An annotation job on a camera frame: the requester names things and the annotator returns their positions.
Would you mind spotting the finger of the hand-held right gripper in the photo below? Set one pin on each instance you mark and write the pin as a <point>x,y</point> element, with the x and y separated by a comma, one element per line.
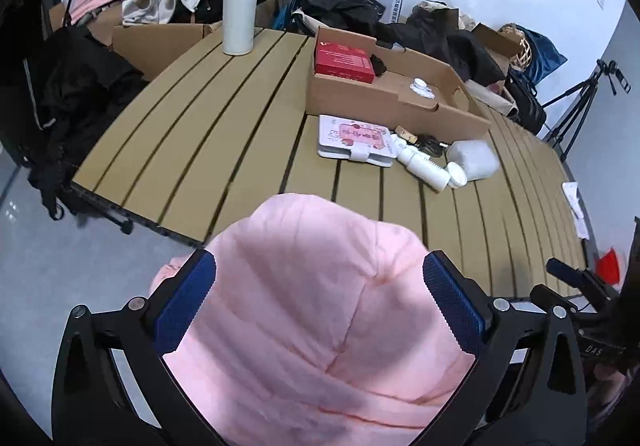
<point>552,300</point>
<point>570,274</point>

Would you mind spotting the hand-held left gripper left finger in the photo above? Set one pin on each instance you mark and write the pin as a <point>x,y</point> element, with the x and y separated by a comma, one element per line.
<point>185,306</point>

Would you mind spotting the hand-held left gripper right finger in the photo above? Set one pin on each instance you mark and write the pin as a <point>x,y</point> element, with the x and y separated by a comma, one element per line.
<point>455,303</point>

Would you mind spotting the white round jar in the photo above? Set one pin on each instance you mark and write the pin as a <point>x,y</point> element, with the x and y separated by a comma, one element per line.
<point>456,175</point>

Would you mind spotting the white plastic jar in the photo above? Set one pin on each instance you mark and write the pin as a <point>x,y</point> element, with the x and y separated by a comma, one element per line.
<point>474,158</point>

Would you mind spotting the small beige item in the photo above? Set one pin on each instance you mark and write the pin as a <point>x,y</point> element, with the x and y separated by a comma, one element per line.
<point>406,131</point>

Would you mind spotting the white pink-printed case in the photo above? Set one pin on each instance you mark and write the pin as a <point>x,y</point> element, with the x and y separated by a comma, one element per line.
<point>352,138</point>

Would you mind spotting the cardboard tray box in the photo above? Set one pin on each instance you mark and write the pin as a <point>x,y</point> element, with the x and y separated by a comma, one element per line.
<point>400,111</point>

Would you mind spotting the person's right hand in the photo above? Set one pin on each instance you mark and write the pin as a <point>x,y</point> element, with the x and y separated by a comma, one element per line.
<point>609,372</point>

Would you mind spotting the red item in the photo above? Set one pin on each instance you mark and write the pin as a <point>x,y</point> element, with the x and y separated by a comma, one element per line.
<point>610,266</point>

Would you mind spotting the white papers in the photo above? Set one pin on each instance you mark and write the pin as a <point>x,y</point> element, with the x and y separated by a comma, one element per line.
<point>575,211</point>

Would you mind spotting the pink fleece cloth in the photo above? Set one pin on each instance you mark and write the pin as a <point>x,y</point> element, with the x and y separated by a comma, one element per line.
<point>320,316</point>

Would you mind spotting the black tripod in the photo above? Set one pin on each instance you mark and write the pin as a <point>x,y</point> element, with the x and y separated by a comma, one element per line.
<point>585,106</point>

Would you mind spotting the black backpack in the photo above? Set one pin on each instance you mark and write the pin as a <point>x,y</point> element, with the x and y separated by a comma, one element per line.
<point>526,103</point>

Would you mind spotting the beige tote bag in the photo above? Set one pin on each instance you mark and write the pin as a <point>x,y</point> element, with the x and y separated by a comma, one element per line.
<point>492,98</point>

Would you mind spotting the white round item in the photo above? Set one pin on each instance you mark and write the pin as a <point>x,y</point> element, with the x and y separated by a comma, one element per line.
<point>421,88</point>

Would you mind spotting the blue bag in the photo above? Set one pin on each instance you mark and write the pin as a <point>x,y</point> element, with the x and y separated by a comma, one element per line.
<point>545,53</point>

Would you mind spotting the woven bamboo basket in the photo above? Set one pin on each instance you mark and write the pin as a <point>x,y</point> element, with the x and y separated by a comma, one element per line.
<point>521,48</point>

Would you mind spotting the black stroller with clothes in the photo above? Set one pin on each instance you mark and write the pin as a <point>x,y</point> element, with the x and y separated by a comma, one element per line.
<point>75,91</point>

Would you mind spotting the open cardboard box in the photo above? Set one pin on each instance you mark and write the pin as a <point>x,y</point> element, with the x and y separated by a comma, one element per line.
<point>495,40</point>

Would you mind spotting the small black item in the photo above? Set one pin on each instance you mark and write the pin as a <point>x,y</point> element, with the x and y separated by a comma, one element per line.
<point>378,65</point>

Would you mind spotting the black clothes pile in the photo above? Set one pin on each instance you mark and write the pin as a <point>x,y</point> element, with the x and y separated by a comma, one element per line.
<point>440,43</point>

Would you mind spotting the large cardboard box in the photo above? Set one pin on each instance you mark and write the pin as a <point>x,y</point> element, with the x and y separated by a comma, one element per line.
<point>150,46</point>

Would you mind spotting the red box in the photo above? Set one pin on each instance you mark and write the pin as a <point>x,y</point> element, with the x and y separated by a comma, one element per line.
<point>345,60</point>

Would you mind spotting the printed box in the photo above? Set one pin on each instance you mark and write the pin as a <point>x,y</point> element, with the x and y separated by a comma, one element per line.
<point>387,1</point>

